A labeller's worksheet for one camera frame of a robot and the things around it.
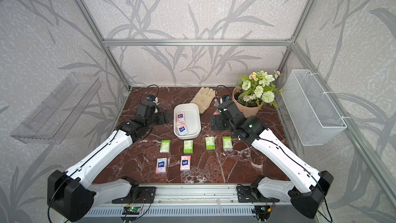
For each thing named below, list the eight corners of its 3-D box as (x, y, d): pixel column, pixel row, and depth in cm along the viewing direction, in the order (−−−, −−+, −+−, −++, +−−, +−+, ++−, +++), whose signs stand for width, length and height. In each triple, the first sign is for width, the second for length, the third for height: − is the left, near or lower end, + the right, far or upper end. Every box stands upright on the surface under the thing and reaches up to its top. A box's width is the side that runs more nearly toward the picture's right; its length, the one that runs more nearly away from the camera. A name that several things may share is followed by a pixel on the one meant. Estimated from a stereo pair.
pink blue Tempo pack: (155, 173, 82) (154, 171, 80) (158, 159, 87) (157, 157, 85) (166, 173, 82) (165, 171, 80) (168, 159, 87) (167, 157, 85)
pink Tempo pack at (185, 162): (180, 170, 83) (179, 168, 81) (182, 157, 87) (181, 155, 85) (190, 170, 83) (189, 168, 81) (191, 157, 87) (190, 155, 85)
